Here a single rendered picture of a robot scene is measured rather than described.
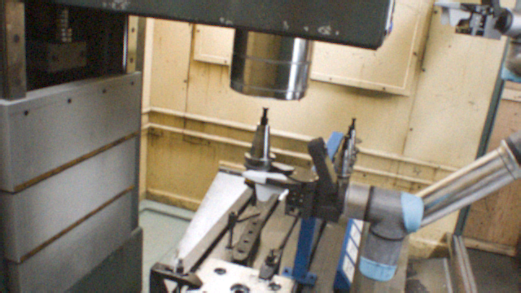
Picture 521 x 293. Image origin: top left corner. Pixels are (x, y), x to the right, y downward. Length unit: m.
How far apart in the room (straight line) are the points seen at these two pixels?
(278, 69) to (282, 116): 1.16
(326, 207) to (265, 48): 0.34
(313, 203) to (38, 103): 0.59
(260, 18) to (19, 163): 0.54
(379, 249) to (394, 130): 1.04
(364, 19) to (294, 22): 0.11
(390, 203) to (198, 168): 1.40
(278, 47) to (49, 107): 0.49
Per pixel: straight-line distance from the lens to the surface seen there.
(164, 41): 2.12
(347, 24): 0.74
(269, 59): 0.81
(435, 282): 1.97
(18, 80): 0.94
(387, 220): 0.90
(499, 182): 1.01
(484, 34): 1.27
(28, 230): 1.06
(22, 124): 0.96
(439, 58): 1.87
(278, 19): 0.75
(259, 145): 0.91
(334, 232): 1.62
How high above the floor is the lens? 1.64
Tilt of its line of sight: 18 degrees down
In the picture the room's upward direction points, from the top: 7 degrees clockwise
